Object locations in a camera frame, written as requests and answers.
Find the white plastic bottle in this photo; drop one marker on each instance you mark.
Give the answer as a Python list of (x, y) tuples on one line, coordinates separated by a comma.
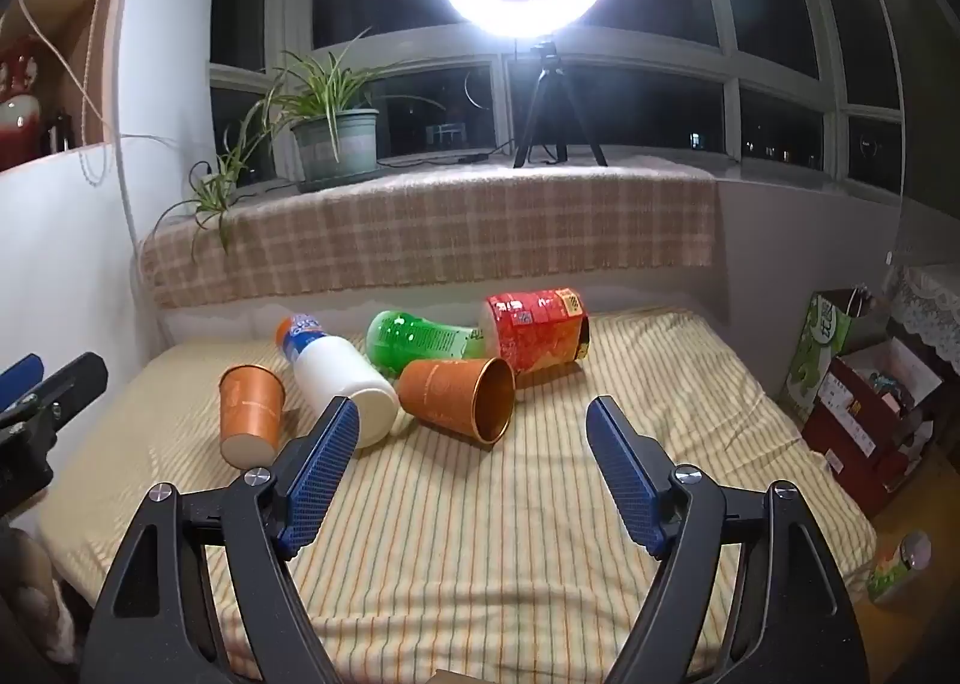
[(337, 376)]

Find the red instant noodle cup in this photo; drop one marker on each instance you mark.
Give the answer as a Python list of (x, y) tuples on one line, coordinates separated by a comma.
[(536, 331)]

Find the small green snack canister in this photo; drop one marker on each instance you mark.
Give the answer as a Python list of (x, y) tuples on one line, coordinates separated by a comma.
[(896, 571)]

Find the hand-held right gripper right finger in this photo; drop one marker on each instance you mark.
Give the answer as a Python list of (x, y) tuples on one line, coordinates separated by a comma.
[(626, 474)]

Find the white lace cloth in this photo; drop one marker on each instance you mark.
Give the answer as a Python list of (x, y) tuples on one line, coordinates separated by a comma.
[(930, 309)]

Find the red ceramic vase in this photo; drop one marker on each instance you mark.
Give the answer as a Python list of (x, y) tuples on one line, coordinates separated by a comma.
[(16, 114)]

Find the striped bed sheet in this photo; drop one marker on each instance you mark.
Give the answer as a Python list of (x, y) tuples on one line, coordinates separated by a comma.
[(480, 564)]

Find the black tripod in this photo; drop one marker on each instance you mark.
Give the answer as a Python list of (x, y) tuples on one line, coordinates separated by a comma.
[(551, 99)]

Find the plaid blanket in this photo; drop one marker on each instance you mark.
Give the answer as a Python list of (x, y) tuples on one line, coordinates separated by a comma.
[(465, 234)]

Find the person's left forearm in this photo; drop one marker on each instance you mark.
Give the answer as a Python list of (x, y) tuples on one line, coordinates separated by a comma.
[(34, 601)]

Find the red cardboard box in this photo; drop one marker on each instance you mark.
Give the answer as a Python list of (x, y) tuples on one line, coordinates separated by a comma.
[(855, 436)]

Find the green plastic bottle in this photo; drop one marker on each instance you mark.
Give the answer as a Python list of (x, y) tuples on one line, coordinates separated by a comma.
[(420, 339)]

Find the orange paper cup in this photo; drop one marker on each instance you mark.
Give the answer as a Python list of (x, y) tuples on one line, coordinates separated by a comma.
[(450, 395), (251, 414)]

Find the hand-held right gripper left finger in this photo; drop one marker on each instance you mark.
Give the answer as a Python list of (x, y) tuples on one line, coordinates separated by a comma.
[(324, 463)]

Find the potted spider plant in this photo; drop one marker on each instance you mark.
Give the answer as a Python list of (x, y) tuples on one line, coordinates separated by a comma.
[(337, 144)]

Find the green paper bag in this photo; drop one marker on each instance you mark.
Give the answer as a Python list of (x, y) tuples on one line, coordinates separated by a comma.
[(817, 354)]

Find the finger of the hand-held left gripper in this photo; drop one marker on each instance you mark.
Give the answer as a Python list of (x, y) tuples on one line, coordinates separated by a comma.
[(71, 384), (16, 380)]

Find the wooden shelf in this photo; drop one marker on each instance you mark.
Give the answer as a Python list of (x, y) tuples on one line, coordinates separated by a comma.
[(90, 54)]

